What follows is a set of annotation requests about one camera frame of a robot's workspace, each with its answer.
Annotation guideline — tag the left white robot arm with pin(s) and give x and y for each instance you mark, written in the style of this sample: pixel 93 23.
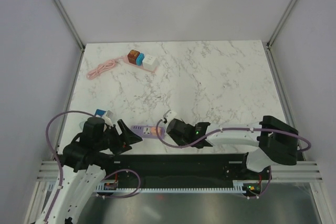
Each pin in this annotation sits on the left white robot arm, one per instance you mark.
pixel 83 165

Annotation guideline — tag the left aluminium frame post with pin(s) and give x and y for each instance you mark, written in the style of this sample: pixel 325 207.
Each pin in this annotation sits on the left aluminium frame post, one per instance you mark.
pixel 64 15

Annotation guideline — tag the light blue plug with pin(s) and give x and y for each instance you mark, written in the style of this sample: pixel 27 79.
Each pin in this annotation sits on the light blue plug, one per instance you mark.
pixel 140 59

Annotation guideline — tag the aluminium frame post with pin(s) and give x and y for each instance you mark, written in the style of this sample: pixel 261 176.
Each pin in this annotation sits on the aluminium frame post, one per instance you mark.
pixel 288 10
pixel 64 15

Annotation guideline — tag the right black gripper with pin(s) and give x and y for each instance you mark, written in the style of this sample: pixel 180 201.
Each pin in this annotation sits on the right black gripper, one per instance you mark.
pixel 179 142

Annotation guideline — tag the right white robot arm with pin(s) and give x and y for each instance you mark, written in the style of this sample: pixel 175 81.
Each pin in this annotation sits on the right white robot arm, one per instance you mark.
pixel 274 141

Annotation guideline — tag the white cable duct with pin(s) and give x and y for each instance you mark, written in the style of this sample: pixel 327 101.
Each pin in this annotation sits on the white cable duct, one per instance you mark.
pixel 110 186

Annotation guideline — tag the aluminium rail bar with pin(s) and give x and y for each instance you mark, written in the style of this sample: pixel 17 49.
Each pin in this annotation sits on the aluminium rail bar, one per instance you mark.
pixel 303 172

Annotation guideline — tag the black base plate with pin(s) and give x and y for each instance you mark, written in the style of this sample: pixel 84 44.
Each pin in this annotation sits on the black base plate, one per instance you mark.
pixel 181 171

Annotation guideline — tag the pink plug adapter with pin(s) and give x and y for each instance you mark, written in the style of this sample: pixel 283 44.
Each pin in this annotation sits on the pink plug adapter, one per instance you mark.
pixel 160 131

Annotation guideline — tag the blue cube plug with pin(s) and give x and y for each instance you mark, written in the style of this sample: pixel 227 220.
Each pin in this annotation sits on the blue cube plug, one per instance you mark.
pixel 100 113

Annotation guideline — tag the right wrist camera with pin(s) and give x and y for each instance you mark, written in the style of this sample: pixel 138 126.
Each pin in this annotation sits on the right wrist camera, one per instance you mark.
pixel 169 115

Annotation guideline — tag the white cube plug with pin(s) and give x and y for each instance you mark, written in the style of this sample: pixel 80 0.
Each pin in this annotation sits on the white cube plug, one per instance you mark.
pixel 150 62

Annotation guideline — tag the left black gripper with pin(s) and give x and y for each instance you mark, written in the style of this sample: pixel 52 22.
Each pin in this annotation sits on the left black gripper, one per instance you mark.
pixel 122 140

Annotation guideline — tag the right aluminium frame post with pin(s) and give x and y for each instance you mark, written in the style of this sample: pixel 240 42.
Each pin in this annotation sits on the right aluminium frame post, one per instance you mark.
pixel 288 10

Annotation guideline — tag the brown cube plug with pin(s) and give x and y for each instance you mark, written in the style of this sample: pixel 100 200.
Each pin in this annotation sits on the brown cube plug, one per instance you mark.
pixel 132 56

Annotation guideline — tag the purple power strip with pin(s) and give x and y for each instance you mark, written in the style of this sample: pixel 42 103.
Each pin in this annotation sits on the purple power strip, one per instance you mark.
pixel 145 131

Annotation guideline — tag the pink power strip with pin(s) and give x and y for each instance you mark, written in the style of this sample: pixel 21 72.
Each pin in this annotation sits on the pink power strip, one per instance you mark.
pixel 125 60

